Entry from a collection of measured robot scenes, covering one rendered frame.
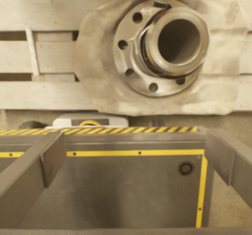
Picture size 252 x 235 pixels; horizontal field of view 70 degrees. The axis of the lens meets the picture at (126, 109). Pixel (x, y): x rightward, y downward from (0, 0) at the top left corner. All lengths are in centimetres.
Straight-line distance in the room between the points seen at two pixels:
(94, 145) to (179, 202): 27
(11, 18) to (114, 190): 58
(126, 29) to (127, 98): 19
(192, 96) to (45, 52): 47
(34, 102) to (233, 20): 65
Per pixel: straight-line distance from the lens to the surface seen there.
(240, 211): 114
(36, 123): 76
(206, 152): 17
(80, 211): 57
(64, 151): 16
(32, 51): 63
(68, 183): 52
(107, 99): 58
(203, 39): 35
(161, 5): 39
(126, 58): 52
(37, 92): 65
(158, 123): 64
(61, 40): 64
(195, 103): 61
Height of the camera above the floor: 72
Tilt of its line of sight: 76 degrees down
